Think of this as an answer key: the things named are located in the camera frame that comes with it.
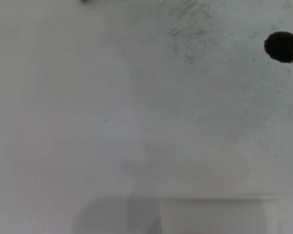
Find black liquid stain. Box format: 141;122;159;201
263;31;293;63

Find white paper cup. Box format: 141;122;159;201
158;192;279;234

